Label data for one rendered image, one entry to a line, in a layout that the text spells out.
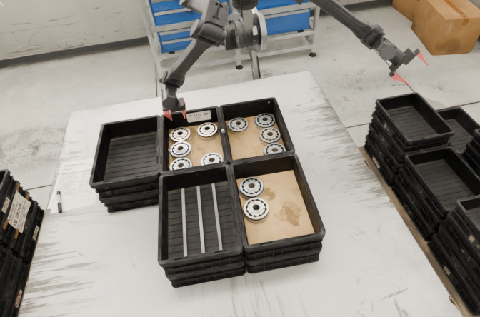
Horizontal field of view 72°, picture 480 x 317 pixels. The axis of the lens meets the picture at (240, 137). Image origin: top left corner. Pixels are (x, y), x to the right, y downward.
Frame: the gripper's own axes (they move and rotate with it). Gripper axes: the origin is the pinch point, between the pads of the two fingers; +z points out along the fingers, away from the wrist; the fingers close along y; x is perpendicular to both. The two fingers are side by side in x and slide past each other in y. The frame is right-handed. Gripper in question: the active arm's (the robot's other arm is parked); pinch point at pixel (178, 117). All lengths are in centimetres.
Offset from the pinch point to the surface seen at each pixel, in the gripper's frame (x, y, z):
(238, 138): -8.1, 27.1, 14.8
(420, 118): 18, 146, 57
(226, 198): -42.0, 16.5, 13.8
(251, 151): -18.0, 31.6, 14.9
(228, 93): 47, 26, 29
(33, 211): 10, -111, 63
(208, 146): -10.3, 11.7, 13.8
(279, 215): -55, 37, 15
